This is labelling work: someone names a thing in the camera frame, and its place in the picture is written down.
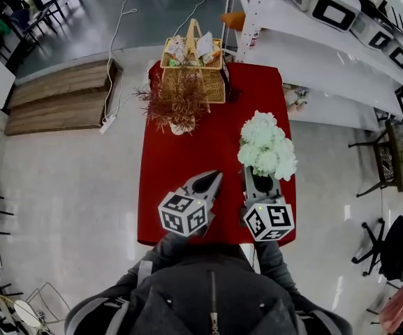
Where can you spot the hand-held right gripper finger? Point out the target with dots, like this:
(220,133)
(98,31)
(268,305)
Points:
(250,187)
(275,188)

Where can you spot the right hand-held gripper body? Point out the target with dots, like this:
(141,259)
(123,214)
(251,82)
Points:
(271,220)

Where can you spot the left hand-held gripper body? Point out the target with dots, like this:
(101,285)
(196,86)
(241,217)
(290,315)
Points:
(183,215)

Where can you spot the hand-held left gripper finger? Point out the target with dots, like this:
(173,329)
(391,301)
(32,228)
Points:
(214,195)
(191,186)

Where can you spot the white flowers bunch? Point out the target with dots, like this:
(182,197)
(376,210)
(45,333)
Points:
(264,141)

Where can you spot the person's right forearm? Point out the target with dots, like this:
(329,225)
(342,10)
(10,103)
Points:
(272,260)

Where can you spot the person's left forearm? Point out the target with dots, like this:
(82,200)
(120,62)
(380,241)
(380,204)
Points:
(162,253)

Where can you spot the red-clothed table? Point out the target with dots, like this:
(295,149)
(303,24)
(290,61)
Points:
(187,159)

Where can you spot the white lumpy plant pot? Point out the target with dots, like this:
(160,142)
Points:
(180,128)

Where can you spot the person's zip jacket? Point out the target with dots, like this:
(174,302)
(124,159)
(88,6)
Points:
(204,298)

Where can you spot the brown dried plant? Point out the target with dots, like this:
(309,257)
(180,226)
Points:
(176,100)

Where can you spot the small pink pot with sprigs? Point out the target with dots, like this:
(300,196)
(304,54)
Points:
(297,98)

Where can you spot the white power strip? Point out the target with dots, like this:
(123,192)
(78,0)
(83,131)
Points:
(107,124)

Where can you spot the black framed lantern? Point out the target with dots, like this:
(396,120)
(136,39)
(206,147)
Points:
(230,82)

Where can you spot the black chair patterned seat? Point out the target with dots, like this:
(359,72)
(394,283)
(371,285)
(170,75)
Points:
(386,162)

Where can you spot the black office chair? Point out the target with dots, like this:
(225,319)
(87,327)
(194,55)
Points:
(395,246)

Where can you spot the assorted snack packets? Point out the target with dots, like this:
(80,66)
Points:
(204,45)

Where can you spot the white metal shelf rack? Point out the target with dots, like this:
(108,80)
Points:
(309,47)

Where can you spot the red white can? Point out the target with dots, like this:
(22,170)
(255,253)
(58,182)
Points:
(255,38)

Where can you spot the wooden step platform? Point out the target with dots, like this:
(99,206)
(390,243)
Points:
(54,106)

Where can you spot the orange cushion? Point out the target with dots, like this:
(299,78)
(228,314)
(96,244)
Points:
(234,20)

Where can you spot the white round stool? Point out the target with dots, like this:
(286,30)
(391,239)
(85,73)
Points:
(26,312)

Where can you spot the row of white ovens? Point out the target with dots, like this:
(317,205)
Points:
(334,12)

